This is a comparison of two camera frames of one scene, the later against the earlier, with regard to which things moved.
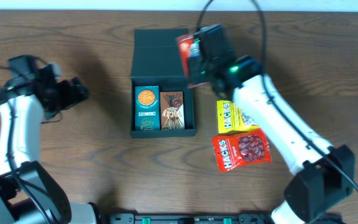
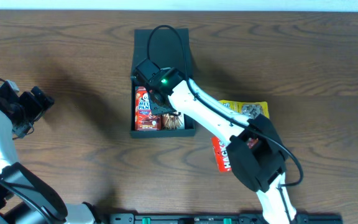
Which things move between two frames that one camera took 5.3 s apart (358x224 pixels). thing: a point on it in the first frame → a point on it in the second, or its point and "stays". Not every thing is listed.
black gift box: x=157 y=61 stays
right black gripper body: x=199 y=69 → x=155 y=111
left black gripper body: x=60 y=98 → x=26 y=110
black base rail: x=206 y=218 stays
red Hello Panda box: x=189 y=46 → x=145 y=120
